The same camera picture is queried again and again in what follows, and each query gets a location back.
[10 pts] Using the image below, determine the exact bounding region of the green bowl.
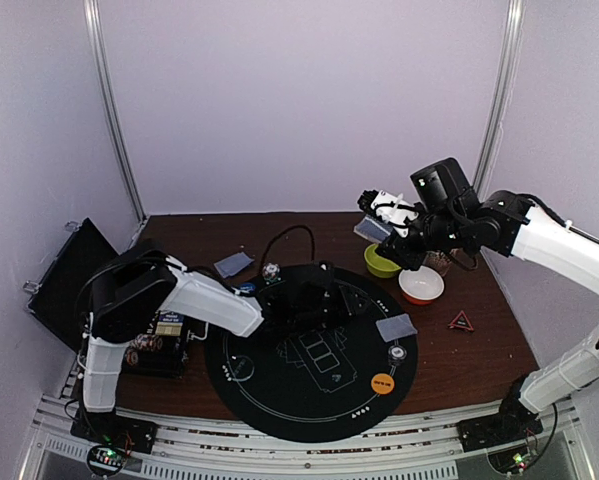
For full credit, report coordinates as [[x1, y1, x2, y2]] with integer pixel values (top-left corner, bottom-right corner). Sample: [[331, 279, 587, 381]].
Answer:
[[364, 244, 401, 279]]

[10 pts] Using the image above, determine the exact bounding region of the grey playing card deck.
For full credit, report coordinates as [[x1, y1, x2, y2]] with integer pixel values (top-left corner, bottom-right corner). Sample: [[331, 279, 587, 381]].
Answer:
[[353, 216, 393, 244]]

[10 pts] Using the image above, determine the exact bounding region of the circuit board with leds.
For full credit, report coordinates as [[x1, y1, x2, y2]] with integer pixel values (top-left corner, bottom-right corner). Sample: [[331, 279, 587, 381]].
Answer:
[[86, 445, 129, 476], [487, 447, 538, 477]]

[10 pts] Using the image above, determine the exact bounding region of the clear acrylic dealer puck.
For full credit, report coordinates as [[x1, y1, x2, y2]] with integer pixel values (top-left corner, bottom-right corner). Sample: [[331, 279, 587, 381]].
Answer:
[[227, 355, 255, 383]]

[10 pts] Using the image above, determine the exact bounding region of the poker chip stack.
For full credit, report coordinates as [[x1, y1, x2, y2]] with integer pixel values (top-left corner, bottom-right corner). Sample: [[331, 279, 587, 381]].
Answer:
[[388, 345, 408, 368], [261, 263, 280, 283]]

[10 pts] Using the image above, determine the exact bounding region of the left circuit board with LEDs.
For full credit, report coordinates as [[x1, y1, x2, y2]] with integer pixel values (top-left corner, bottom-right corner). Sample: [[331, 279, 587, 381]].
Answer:
[[86, 445, 129, 476]]

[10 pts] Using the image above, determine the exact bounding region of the white decorated mug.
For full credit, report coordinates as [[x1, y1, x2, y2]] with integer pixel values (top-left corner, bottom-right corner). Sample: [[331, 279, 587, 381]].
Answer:
[[423, 249, 458, 277]]

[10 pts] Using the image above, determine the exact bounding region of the black poker chip case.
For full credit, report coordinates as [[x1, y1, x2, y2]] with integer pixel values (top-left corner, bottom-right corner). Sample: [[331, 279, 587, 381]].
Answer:
[[28, 219, 193, 378]]

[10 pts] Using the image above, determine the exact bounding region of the boxed playing card deck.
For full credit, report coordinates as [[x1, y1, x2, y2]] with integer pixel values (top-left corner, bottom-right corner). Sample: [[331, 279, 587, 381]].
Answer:
[[154, 311, 185, 337]]

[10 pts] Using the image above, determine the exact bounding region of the orange big blind button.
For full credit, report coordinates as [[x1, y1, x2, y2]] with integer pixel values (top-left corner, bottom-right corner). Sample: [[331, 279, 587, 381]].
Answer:
[[370, 373, 396, 395]]

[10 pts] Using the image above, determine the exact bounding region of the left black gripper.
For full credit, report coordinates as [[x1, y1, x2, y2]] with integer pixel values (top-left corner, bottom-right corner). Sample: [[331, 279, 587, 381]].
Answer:
[[292, 284, 372, 333]]

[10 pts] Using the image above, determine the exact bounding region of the black round poker mat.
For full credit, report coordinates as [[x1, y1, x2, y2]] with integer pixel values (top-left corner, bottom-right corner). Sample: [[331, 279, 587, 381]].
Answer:
[[205, 268, 418, 443]]

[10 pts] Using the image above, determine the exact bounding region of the right circuit board with LEDs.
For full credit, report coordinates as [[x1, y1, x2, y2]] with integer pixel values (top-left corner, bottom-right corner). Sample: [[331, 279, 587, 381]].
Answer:
[[487, 447, 538, 477]]

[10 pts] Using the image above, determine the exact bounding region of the single grey card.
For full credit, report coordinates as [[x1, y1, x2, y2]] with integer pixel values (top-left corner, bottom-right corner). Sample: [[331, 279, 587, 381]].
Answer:
[[214, 251, 254, 278]]

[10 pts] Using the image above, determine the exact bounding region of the red black triangle button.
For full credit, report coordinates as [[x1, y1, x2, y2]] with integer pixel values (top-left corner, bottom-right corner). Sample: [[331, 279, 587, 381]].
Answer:
[[448, 311, 475, 333]]

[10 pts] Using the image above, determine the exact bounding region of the white orange bowl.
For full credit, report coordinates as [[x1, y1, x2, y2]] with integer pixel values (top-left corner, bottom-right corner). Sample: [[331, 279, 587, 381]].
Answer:
[[398, 266, 445, 306]]

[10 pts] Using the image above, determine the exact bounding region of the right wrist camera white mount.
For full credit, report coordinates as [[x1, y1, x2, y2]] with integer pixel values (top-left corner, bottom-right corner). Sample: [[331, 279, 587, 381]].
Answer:
[[357, 190, 423, 237]]

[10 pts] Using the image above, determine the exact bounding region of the front aluminium rail frame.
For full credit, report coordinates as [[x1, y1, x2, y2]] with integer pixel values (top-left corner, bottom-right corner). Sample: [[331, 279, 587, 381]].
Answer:
[[14, 395, 599, 479]]

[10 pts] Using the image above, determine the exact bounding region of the blue small blind button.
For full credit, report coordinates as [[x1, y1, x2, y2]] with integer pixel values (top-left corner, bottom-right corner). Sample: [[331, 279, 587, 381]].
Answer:
[[238, 282, 256, 293]]

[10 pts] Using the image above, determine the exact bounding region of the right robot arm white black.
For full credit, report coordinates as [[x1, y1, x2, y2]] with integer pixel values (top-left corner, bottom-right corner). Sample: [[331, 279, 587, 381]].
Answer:
[[358, 158, 599, 442]]

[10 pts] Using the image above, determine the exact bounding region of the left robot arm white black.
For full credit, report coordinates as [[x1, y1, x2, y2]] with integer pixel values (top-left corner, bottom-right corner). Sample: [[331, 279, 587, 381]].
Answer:
[[75, 241, 369, 444]]

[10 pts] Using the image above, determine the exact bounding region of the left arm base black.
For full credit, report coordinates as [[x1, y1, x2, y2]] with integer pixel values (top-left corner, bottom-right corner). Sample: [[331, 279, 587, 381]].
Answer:
[[70, 402, 157, 454]]

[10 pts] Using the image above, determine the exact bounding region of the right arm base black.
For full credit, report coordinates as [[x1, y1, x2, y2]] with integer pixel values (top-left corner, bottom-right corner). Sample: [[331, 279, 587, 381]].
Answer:
[[457, 376, 543, 452]]

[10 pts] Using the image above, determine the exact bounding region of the poker chip row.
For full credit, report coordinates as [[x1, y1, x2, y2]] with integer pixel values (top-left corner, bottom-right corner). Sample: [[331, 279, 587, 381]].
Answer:
[[124, 349, 139, 367], [130, 334, 174, 352]]

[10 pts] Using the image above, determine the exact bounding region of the right aluminium frame post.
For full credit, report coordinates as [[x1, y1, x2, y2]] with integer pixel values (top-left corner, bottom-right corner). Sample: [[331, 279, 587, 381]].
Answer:
[[473, 0, 526, 198]]

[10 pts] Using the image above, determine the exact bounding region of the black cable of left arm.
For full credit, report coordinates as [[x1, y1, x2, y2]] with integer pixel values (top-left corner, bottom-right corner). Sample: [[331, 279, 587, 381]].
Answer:
[[261, 224, 316, 271]]

